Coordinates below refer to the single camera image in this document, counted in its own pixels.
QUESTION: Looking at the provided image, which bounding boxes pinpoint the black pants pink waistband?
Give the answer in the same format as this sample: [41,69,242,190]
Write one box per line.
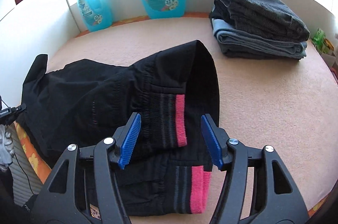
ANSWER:
[17,40,219,217]

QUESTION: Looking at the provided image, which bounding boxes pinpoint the white radiator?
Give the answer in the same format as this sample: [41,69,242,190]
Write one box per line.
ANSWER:
[8,124,42,206]

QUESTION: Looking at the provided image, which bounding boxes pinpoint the grey-blue folded jeans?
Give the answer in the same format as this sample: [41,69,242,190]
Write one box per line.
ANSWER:
[211,18,307,60]

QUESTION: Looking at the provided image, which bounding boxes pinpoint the dark textured folded pants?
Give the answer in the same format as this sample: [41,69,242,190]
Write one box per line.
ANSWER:
[210,0,310,42]

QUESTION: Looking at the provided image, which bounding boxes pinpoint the blue detergent bottle left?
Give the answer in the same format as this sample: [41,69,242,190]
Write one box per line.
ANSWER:
[77,0,113,32]

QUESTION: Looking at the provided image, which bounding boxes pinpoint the green snack packet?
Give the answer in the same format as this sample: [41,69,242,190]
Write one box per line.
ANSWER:
[311,28,326,53]

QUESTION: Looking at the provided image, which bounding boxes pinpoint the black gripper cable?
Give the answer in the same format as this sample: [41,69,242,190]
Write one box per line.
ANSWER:
[0,95,35,195]

